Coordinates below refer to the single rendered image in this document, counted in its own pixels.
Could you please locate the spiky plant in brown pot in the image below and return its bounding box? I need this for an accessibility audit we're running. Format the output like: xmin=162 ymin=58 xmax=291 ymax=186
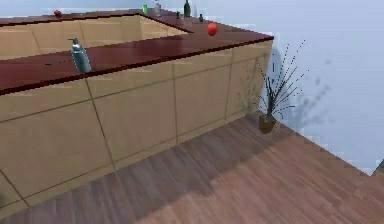
xmin=254 ymin=39 xmax=309 ymax=135

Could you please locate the clear glass bottle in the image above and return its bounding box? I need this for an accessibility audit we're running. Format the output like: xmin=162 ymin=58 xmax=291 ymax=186
xmin=153 ymin=0 xmax=163 ymax=18

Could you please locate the tan counter with maroon top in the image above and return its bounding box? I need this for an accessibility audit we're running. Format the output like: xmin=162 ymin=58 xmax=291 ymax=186
xmin=0 ymin=8 xmax=275 ymax=221

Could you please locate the grey spray bottle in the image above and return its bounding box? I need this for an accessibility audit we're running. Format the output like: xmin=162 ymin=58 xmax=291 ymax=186
xmin=67 ymin=37 xmax=92 ymax=74

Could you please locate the red ball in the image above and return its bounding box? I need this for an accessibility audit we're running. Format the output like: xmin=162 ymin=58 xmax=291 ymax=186
xmin=205 ymin=22 xmax=219 ymax=37

